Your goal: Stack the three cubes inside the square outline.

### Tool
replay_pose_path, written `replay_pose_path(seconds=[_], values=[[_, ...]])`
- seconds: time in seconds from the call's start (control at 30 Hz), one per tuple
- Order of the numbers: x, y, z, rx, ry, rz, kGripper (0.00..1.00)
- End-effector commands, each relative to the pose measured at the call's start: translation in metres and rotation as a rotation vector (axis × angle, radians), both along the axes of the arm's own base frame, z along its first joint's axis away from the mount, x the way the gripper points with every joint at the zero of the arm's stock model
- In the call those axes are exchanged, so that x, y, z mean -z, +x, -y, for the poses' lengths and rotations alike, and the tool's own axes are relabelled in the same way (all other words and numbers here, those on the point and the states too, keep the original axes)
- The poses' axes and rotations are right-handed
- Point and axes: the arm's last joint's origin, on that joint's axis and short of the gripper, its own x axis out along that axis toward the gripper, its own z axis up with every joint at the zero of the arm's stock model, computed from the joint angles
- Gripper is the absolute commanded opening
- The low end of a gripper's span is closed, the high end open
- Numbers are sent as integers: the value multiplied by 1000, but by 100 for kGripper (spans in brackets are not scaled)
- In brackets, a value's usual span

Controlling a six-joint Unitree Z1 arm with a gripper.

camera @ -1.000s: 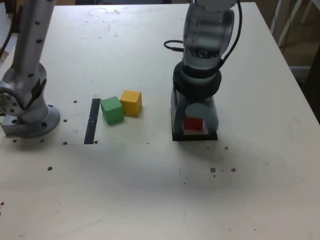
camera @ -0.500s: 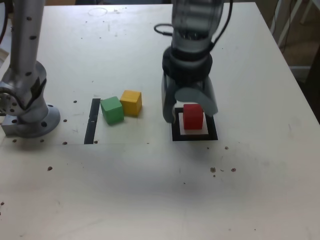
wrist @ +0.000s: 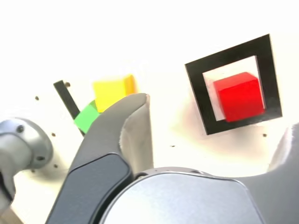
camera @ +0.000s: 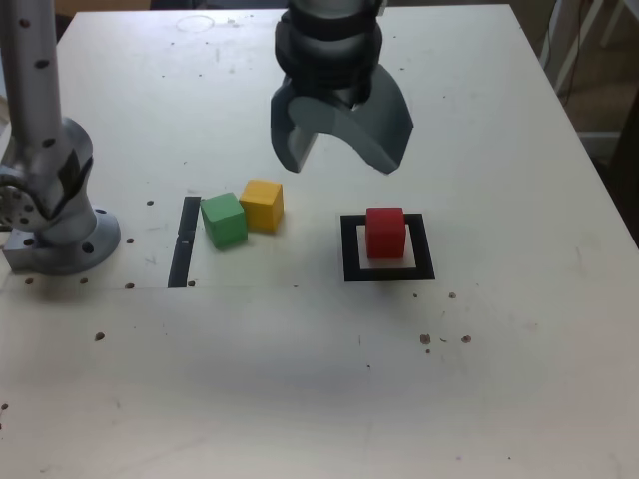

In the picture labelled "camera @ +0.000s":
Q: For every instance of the white furniture leg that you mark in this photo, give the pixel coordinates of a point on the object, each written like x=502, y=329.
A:
x=575, y=47
x=614, y=22

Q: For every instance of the yellow cube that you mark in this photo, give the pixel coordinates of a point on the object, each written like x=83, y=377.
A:
x=264, y=212

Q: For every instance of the black tape square outline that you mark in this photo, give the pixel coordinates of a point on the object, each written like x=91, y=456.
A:
x=349, y=259

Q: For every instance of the black tape strip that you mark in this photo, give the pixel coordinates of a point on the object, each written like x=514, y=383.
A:
x=182, y=249

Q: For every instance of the white floor rail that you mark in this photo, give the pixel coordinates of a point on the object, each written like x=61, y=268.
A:
x=599, y=135

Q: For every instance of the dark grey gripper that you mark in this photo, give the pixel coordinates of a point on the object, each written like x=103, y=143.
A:
x=349, y=95

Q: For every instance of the red cube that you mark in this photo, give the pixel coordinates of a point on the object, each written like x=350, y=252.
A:
x=384, y=239

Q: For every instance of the green cube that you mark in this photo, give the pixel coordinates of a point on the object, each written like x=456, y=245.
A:
x=227, y=227

